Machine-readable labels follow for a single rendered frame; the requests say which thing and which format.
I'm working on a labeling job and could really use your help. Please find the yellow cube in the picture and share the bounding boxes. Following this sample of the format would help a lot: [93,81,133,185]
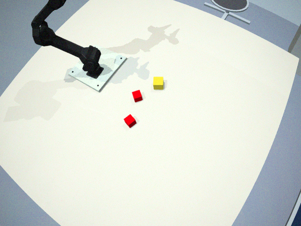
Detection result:
[153,77,164,89]

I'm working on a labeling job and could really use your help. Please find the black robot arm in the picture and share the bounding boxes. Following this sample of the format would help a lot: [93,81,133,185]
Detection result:
[31,0,104,79]

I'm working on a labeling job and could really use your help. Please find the red cube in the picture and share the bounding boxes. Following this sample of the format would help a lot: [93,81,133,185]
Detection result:
[132,90,142,102]
[124,115,136,128]

